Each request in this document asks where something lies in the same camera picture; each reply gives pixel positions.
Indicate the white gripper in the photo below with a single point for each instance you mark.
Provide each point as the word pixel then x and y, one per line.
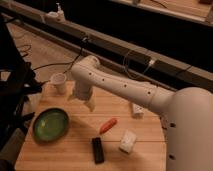
pixel 83 91

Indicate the long metal rail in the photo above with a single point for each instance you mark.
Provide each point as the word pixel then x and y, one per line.
pixel 151 44

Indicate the white clamp on rail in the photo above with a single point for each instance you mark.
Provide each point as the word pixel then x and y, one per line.
pixel 58 15

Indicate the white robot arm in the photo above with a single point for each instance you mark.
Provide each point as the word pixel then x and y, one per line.
pixel 188 112

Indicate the black equipment stand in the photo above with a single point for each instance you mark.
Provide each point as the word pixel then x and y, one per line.
pixel 20 83

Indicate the orange carrot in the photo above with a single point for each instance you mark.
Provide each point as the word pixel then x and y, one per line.
pixel 108 125

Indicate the white paper cup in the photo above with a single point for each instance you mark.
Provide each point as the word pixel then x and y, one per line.
pixel 58 80

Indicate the black remote control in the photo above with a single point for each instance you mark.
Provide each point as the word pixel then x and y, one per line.
pixel 97 150

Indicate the green ceramic bowl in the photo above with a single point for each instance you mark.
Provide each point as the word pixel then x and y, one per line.
pixel 50 125

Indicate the white plastic bottle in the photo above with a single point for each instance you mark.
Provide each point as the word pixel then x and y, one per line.
pixel 137 111

